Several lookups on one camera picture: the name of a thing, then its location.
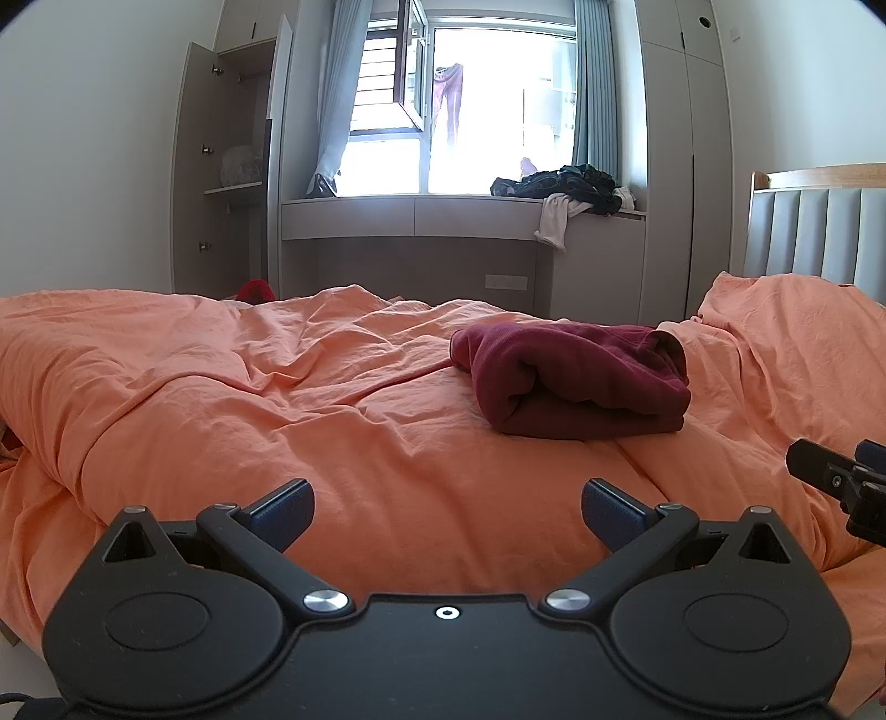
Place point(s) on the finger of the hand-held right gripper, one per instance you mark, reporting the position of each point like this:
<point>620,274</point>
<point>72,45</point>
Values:
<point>820,467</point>
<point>873,498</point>

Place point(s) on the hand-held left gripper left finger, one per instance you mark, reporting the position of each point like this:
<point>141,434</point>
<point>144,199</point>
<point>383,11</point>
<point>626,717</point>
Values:
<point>280,516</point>

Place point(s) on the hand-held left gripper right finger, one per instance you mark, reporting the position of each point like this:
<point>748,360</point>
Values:
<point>612,516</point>

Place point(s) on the maroon long-sleeved top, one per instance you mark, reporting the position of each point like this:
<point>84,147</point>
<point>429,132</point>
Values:
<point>574,388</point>

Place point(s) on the pile of dark clothes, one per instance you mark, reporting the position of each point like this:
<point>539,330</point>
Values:
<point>561,185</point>

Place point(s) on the orange duvet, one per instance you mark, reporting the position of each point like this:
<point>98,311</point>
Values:
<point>277,415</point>

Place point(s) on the red object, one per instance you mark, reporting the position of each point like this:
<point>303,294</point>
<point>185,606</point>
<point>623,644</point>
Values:
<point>255,292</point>

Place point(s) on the grey padded headboard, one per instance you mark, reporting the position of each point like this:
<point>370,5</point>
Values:
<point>817,235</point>

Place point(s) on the white hanging garment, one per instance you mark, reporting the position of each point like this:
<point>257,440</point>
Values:
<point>556,221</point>

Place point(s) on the grey window bench cabinet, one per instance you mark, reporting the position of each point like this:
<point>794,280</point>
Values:
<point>415,235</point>

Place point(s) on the small white cloth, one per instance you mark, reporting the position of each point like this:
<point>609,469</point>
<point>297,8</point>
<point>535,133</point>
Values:
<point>624,197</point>

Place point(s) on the black curtain tieback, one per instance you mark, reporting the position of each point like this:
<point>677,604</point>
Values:
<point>322,185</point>

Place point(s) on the tall grey closed wardrobe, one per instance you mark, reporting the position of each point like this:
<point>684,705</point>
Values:
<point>685,159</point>

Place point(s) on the white bag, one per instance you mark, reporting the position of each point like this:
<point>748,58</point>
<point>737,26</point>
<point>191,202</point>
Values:
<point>241,165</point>

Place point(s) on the grey wardrobe door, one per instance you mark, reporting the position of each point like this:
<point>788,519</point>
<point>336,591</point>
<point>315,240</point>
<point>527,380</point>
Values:
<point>279,152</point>
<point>192,173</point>

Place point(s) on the grey open wardrobe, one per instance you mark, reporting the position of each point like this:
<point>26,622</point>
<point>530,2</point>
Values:
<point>239,138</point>

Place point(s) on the window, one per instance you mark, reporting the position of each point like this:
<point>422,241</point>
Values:
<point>498,104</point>

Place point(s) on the sheer pale blue curtain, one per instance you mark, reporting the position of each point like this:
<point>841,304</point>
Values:
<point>339,90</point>

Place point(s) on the blue-grey curtain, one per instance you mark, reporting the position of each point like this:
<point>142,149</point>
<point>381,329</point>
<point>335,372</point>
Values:
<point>594,83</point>

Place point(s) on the pink hanging garment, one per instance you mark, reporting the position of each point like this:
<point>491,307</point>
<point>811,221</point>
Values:
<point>448,104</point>

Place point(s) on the open window sash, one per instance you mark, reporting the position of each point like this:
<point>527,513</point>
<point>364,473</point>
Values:
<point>387,76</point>

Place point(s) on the white wall socket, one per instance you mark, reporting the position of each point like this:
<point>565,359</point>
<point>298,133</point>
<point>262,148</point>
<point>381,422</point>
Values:
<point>506,282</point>

